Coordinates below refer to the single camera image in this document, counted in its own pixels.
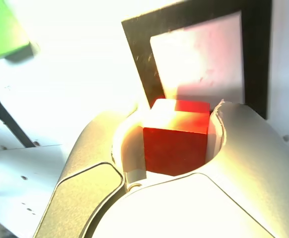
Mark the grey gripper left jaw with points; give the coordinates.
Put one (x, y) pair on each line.
(85, 178)

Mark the black tape strip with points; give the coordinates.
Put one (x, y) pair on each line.
(8, 119)

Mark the black tape square outline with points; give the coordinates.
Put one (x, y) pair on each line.
(139, 54)

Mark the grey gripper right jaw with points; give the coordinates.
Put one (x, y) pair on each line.
(234, 188)

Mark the green cube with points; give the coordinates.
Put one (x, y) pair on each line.
(3, 32)

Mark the red cube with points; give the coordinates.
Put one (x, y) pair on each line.
(174, 151)

